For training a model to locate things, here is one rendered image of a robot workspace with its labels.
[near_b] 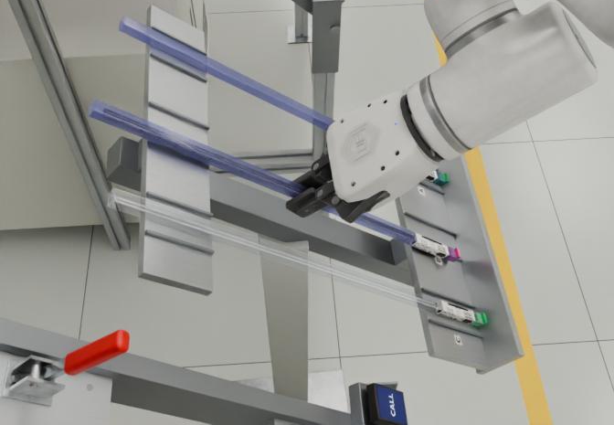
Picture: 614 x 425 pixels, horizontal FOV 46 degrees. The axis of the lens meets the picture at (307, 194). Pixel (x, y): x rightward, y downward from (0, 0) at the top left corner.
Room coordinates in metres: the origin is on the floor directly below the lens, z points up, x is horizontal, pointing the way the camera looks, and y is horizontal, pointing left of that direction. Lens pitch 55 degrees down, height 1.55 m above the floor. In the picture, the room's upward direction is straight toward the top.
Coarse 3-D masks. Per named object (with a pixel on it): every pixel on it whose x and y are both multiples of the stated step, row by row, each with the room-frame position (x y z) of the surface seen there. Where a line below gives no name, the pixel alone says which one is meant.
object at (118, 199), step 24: (120, 192) 0.35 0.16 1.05; (144, 216) 0.35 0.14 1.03; (168, 216) 0.35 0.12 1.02; (192, 216) 0.36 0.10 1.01; (216, 240) 0.35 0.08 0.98; (240, 240) 0.36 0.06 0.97; (264, 240) 0.37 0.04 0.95; (288, 264) 0.36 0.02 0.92; (312, 264) 0.36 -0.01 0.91; (336, 264) 0.38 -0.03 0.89; (360, 288) 0.37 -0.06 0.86; (384, 288) 0.37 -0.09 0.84; (432, 312) 0.38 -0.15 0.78
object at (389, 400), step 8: (384, 392) 0.27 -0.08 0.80; (392, 392) 0.27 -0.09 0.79; (384, 400) 0.26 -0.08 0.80; (392, 400) 0.26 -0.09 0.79; (400, 400) 0.27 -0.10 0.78; (384, 408) 0.25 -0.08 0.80; (392, 408) 0.26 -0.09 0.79; (400, 408) 0.26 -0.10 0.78; (384, 416) 0.24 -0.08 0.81; (392, 416) 0.25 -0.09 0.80; (400, 416) 0.25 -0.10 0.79
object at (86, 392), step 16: (0, 352) 0.21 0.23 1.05; (0, 368) 0.20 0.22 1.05; (0, 384) 0.19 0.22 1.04; (64, 384) 0.20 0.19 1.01; (80, 384) 0.21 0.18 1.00; (96, 384) 0.21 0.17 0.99; (0, 400) 0.18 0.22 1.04; (16, 400) 0.18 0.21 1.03; (64, 400) 0.19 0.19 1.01; (80, 400) 0.19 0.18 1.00; (96, 400) 0.20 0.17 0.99; (0, 416) 0.17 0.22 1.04; (16, 416) 0.17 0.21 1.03; (32, 416) 0.17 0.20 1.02; (48, 416) 0.17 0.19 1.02; (64, 416) 0.18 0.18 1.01; (80, 416) 0.18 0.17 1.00; (96, 416) 0.18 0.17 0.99
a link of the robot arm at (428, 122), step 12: (420, 84) 0.48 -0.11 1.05; (408, 96) 0.47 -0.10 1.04; (420, 96) 0.46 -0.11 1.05; (408, 108) 0.47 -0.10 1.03; (420, 108) 0.45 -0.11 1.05; (432, 108) 0.45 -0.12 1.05; (420, 120) 0.44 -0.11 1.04; (432, 120) 0.44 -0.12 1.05; (420, 132) 0.44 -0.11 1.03; (432, 132) 0.43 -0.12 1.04; (444, 132) 0.43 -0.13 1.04; (432, 144) 0.43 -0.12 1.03; (444, 144) 0.43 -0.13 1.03; (456, 144) 0.43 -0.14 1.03; (444, 156) 0.43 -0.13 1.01; (456, 156) 0.43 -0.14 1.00
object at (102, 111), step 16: (96, 112) 0.43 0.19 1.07; (112, 112) 0.43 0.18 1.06; (128, 112) 0.44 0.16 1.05; (128, 128) 0.43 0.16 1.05; (144, 128) 0.43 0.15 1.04; (160, 128) 0.44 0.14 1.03; (160, 144) 0.43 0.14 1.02; (176, 144) 0.43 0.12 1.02; (192, 144) 0.44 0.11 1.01; (208, 160) 0.44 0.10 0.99; (224, 160) 0.44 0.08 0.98; (240, 160) 0.45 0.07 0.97; (240, 176) 0.44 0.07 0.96; (256, 176) 0.44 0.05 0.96; (272, 176) 0.45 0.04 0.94; (288, 192) 0.44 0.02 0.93; (368, 224) 0.45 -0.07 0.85; (384, 224) 0.46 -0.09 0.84; (400, 240) 0.46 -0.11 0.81; (416, 240) 0.46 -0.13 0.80; (448, 256) 0.47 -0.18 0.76
